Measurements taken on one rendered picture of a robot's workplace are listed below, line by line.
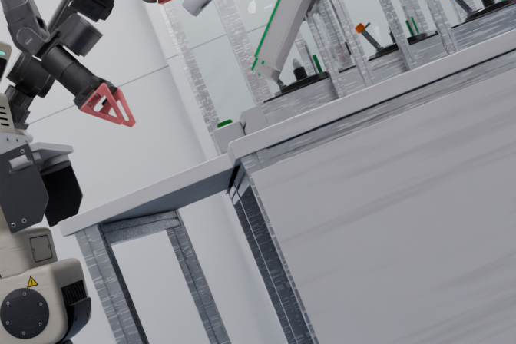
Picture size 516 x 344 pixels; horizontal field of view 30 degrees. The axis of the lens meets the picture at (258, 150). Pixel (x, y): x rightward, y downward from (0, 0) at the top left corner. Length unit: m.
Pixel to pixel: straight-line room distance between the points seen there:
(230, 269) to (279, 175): 3.04
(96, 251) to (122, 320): 0.14
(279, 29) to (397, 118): 0.37
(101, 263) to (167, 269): 2.82
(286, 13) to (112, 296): 0.63
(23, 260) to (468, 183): 0.94
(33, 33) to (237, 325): 2.92
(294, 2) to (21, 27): 0.53
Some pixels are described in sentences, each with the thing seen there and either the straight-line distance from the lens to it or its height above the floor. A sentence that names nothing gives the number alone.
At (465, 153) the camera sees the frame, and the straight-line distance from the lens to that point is 1.62.
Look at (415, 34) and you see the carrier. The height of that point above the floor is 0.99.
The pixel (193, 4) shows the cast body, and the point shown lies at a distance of 1.93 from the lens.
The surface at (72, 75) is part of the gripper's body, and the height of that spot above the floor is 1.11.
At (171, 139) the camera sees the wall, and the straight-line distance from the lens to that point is 4.62.
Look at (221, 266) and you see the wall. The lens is 4.60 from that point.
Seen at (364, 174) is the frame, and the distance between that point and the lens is 1.58.
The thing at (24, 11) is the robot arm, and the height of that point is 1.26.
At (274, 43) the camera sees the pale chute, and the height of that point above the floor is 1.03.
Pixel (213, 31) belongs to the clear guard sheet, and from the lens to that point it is 3.71.
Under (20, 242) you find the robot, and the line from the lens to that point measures 2.06.
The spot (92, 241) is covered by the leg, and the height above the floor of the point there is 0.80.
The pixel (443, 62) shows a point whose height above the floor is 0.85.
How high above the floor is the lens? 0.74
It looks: 3 degrees up
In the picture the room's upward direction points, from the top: 22 degrees counter-clockwise
